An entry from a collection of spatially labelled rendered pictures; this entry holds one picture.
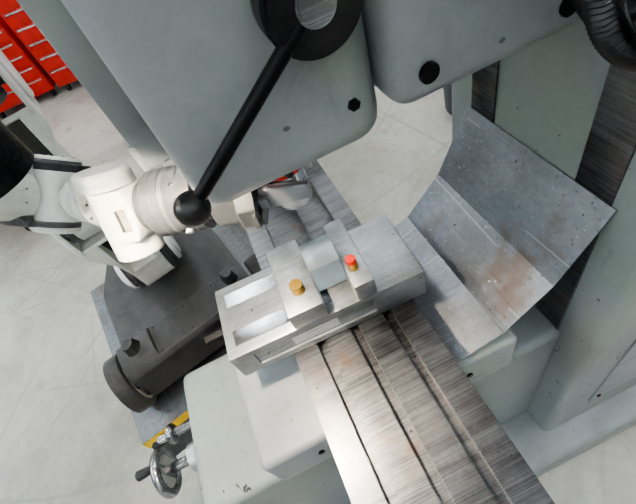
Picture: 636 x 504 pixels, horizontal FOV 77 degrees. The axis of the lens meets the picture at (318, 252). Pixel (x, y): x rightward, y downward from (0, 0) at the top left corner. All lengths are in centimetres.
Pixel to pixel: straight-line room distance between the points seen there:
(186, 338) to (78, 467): 100
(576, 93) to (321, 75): 38
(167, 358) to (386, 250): 82
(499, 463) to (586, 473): 100
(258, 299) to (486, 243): 42
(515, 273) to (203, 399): 71
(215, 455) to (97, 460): 119
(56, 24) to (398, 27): 25
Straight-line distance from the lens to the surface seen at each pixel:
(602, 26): 32
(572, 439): 143
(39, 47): 523
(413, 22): 34
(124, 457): 202
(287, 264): 68
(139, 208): 54
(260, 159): 36
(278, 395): 79
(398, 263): 68
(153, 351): 131
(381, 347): 69
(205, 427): 98
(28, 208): 79
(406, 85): 36
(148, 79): 32
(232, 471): 93
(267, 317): 69
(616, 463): 166
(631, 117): 58
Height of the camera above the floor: 155
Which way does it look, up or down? 49 degrees down
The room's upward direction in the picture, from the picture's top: 24 degrees counter-clockwise
